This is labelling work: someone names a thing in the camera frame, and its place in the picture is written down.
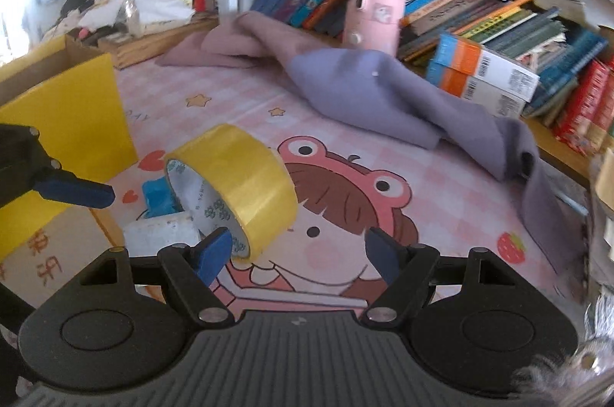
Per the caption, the yellow tape roll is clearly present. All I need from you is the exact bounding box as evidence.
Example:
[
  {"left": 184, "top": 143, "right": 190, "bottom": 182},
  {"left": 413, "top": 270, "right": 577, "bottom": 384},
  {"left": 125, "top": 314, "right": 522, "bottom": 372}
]
[{"left": 163, "top": 124, "right": 299, "bottom": 264}]

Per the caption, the orange and blue carton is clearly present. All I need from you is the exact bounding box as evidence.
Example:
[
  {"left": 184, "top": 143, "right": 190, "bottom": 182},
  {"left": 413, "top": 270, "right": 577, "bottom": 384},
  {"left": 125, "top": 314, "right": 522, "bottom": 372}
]
[
  {"left": 434, "top": 32, "right": 541, "bottom": 103},
  {"left": 426, "top": 62, "right": 528, "bottom": 120}
]

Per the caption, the pink box on shelf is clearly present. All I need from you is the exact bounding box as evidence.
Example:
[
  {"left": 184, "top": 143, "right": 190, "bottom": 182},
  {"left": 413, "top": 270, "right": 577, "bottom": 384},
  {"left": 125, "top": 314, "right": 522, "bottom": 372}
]
[{"left": 342, "top": 0, "right": 412, "bottom": 58}]

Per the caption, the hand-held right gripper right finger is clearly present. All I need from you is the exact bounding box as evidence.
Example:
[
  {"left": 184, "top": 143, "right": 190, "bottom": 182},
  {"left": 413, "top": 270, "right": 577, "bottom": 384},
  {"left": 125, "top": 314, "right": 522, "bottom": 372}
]
[{"left": 362, "top": 226, "right": 514, "bottom": 324}]

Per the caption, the blue crumpled packet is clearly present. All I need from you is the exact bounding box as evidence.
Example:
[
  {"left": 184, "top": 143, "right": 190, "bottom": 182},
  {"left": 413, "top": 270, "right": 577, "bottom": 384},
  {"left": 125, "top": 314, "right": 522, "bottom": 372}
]
[{"left": 142, "top": 177, "right": 186, "bottom": 221}]

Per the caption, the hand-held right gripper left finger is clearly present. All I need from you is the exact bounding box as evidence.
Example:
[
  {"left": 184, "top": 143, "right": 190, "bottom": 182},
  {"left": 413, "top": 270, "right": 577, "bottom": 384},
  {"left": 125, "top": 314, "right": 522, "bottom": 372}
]
[{"left": 79, "top": 226, "right": 234, "bottom": 325}]

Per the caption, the pink checkered tablecloth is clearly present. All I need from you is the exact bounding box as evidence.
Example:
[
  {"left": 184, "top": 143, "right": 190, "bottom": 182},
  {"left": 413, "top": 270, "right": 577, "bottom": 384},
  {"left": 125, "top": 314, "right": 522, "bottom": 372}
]
[{"left": 0, "top": 64, "right": 596, "bottom": 341}]

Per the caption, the wooden tray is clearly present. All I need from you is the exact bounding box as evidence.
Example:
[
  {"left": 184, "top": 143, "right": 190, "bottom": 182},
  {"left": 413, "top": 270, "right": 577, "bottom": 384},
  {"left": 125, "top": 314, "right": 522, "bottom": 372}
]
[{"left": 67, "top": 16, "right": 222, "bottom": 71}]

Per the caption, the pile of clothes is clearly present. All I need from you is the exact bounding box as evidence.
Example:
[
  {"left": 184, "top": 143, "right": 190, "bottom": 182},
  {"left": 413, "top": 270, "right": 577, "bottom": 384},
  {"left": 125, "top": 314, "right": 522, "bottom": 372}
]
[{"left": 45, "top": 0, "right": 125, "bottom": 41}]

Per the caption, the red boxed book set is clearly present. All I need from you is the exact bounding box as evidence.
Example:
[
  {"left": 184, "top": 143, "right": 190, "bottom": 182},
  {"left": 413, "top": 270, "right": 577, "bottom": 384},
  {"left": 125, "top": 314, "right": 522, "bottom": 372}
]
[{"left": 551, "top": 59, "right": 614, "bottom": 157}]

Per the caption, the yellow cardboard box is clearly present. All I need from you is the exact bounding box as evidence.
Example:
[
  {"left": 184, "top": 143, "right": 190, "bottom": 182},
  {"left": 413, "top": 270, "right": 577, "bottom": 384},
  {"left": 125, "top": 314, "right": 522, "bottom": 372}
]
[{"left": 0, "top": 35, "right": 140, "bottom": 264}]

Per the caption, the grey fuzzy clothing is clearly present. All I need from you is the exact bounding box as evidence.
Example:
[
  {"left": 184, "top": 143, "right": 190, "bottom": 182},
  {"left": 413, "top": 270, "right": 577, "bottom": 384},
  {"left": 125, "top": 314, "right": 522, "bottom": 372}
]
[{"left": 511, "top": 292, "right": 614, "bottom": 407}]

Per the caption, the white tape roll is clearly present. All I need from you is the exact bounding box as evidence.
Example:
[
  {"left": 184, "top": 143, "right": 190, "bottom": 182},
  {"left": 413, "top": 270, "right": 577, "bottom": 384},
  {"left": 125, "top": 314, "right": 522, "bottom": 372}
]
[{"left": 124, "top": 215, "right": 205, "bottom": 259}]

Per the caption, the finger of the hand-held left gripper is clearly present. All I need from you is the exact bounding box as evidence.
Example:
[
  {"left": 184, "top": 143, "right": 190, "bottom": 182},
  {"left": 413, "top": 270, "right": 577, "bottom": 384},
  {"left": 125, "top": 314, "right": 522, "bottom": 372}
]
[{"left": 0, "top": 125, "right": 116, "bottom": 209}]

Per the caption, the purple cloth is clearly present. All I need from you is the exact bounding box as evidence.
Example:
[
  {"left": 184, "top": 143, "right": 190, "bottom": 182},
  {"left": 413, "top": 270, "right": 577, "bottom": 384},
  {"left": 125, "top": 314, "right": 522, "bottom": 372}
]
[{"left": 156, "top": 11, "right": 592, "bottom": 278}]

